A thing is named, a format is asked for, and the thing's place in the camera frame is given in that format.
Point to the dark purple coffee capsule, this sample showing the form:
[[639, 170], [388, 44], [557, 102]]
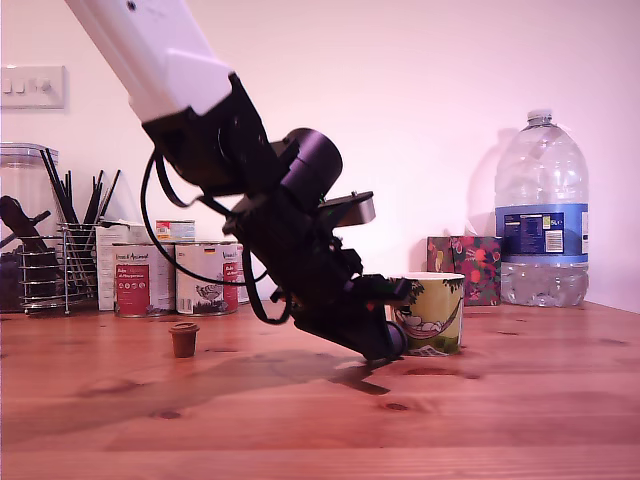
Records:
[[398, 337]]

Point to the brown coffee capsule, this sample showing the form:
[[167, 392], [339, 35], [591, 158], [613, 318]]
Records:
[[183, 340]]

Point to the illustrated ceramic mug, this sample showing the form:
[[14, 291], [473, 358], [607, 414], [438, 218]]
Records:
[[440, 310]]

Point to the red and white food can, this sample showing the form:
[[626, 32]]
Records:
[[135, 285], [241, 295]]

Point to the floral tissue box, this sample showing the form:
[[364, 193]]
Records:
[[480, 270]]

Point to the white food can chicken print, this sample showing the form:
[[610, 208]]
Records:
[[206, 295]]

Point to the small flat food tin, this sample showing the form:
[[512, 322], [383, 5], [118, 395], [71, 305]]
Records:
[[175, 231]]

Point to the large clear water bottle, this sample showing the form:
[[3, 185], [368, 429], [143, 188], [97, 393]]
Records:
[[542, 200]]

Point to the white cardboard box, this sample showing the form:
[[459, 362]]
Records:
[[104, 265]]

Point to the black straw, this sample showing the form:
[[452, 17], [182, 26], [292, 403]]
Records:
[[93, 200], [56, 182], [62, 182], [70, 197], [111, 192]]

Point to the clear storage jar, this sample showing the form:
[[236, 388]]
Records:
[[22, 175]]

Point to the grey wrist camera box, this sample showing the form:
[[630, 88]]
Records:
[[352, 207]]

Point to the white wall light switch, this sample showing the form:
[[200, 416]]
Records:
[[32, 86]]

